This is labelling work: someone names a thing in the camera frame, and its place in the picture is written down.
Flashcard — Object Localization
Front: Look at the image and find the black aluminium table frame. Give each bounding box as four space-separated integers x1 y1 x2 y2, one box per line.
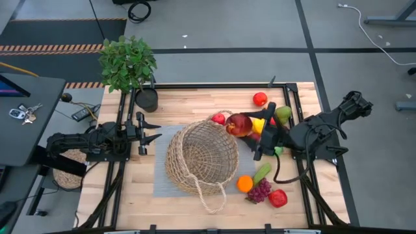
76 76 361 234

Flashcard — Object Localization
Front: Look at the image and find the red yellow peach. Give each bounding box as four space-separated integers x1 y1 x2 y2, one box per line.
225 112 254 138

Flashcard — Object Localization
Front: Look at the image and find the black desk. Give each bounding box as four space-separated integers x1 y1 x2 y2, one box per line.
0 72 67 167

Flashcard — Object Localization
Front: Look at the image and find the black power adapter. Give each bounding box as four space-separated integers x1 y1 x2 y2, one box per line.
71 103 101 123

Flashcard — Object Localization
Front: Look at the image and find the small red apple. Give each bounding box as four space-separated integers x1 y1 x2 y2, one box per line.
211 112 227 126

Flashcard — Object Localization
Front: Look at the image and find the orange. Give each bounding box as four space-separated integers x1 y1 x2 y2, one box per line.
236 175 254 194

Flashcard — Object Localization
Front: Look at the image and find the green pear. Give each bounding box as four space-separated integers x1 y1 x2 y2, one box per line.
275 105 293 126

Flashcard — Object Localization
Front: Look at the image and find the white power cable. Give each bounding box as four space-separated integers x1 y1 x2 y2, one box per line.
337 3 416 66

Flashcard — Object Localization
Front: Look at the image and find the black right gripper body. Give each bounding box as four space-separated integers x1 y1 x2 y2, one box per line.
253 102 291 161

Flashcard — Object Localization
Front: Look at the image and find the thin black floor cable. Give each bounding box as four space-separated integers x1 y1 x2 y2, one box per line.
88 0 105 40

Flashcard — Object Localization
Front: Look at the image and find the woven wicker basket with handles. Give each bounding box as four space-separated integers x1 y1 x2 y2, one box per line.
164 109 241 215

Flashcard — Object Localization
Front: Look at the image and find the purple grape bunch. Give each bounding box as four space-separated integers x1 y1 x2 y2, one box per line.
244 177 272 205

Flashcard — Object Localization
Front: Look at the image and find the grey woven placemat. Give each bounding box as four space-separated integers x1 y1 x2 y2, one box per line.
152 125 257 198

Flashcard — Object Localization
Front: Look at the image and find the yellow cable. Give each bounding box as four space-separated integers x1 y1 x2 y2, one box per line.
0 61 40 78

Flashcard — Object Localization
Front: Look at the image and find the computer monitor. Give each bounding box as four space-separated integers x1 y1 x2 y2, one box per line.
0 73 32 98

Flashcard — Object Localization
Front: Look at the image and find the yellow bell pepper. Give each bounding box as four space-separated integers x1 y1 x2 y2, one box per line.
252 118 267 136

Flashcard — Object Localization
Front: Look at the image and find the coiled black cable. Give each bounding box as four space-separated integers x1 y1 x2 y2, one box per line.
127 1 152 24

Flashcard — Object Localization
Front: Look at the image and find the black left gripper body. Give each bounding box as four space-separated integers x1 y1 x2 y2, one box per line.
125 111 149 156

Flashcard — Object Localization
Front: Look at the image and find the green potted plant black pot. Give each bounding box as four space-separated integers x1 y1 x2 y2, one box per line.
98 34 159 114

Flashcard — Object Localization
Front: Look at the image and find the grey furniture foot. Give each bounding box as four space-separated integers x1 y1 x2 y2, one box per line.
395 101 416 112

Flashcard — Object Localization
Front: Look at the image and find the black hazard-striped floor mat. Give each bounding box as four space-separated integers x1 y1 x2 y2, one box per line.
0 18 128 89

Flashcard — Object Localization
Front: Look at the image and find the grey table base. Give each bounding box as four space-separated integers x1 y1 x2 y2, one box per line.
363 0 416 27

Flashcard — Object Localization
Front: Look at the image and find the bunch of metal keys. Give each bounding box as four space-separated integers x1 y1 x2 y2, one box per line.
18 103 44 126

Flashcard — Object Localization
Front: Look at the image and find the green cucumber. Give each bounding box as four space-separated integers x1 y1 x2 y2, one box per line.
252 162 272 187

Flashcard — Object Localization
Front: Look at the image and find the car key fob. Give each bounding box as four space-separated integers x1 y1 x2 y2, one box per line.
8 108 27 120

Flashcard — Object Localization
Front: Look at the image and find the round wicker stool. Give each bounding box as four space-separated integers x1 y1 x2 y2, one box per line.
52 148 88 190

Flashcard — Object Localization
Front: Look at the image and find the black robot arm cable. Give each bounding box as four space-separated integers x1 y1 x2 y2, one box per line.
272 122 348 185

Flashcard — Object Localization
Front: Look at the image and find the bright red tomato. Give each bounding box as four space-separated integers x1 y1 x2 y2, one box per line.
252 92 268 107

